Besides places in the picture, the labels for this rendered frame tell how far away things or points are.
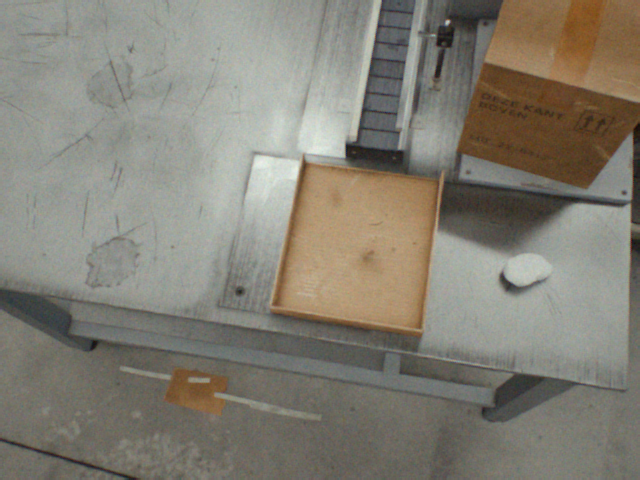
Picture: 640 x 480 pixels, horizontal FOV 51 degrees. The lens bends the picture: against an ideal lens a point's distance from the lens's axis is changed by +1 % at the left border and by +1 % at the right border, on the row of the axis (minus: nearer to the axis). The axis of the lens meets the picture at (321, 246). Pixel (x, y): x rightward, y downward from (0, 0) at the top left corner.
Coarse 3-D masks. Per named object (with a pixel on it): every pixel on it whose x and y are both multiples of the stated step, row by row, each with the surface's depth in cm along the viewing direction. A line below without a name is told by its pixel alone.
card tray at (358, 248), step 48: (336, 192) 123; (384, 192) 122; (432, 192) 122; (288, 240) 119; (336, 240) 119; (384, 240) 119; (432, 240) 118; (288, 288) 117; (336, 288) 116; (384, 288) 116
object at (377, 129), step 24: (384, 0) 132; (408, 0) 132; (384, 24) 130; (408, 24) 130; (384, 48) 128; (384, 72) 126; (384, 96) 124; (360, 120) 123; (384, 120) 123; (360, 144) 121; (384, 144) 121
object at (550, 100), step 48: (528, 0) 101; (576, 0) 101; (624, 0) 101; (528, 48) 98; (576, 48) 98; (624, 48) 98; (480, 96) 105; (528, 96) 101; (576, 96) 98; (624, 96) 95; (480, 144) 118; (528, 144) 113; (576, 144) 108
